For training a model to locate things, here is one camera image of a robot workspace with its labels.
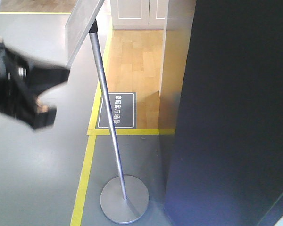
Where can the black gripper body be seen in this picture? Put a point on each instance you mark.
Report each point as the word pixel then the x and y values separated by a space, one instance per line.
pixel 15 98

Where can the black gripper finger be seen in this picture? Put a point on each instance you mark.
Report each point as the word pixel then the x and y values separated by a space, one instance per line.
pixel 41 76
pixel 44 119

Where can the dark floor sign sticker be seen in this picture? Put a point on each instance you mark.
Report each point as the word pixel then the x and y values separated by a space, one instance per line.
pixel 123 106

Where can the white panelled cabinet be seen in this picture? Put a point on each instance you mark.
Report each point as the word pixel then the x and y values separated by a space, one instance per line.
pixel 138 14

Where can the silver sign stand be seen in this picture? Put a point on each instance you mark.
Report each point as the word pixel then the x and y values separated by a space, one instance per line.
pixel 125 198

